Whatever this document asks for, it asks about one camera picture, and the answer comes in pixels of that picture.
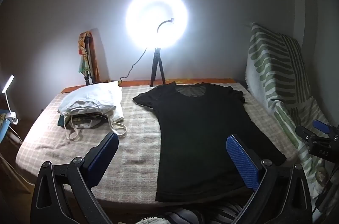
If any dark folded stand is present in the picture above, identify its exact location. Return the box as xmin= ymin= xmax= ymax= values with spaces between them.
xmin=84 ymin=37 xmax=97 ymax=86

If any white cloth tote bag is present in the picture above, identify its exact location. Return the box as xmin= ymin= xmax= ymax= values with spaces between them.
xmin=58 ymin=81 xmax=128 ymax=141

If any white clip lamp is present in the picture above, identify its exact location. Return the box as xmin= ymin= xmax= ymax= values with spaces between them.
xmin=2 ymin=75 xmax=19 ymax=125

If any checkered beige blanket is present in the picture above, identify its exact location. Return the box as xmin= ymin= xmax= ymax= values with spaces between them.
xmin=15 ymin=82 xmax=300 ymax=210

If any folded tripod with colourful cloth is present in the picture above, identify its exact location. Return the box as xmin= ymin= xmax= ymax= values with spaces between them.
xmin=77 ymin=31 xmax=100 ymax=81

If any green striped white towel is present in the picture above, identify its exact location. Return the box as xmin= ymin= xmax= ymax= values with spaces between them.
xmin=245 ymin=22 xmax=334 ymax=198

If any ring light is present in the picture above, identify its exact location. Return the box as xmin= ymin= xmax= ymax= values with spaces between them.
xmin=125 ymin=0 xmax=188 ymax=50

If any blue patterned object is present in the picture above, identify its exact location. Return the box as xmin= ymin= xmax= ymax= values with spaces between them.
xmin=0 ymin=113 xmax=11 ymax=150

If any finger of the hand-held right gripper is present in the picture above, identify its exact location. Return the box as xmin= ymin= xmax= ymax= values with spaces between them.
xmin=295 ymin=125 xmax=319 ymax=146
xmin=313 ymin=119 xmax=331 ymax=135

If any black gooseneck phone holder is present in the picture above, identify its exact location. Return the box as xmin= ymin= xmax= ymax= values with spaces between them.
xmin=157 ymin=17 xmax=175 ymax=34

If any black t-shirt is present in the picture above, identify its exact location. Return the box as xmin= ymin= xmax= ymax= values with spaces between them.
xmin=132 ymin=82 xmax=287 ymax=203

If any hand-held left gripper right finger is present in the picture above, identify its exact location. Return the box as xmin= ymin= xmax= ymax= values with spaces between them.
xmin=226 ymin=134 xmax=313 ymax=224

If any black power cable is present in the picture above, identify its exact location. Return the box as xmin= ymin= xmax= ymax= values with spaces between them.
xmin=118 ymin=48 xmax=149 ymax=87

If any orange bed sheet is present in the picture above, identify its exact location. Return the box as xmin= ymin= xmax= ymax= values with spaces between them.
xmin=61 ymin=78 xmax=235 ymax=94

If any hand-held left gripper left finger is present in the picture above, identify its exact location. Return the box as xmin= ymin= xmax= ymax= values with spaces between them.
xmin=30 ymin=132 xmax=119 ymax=224

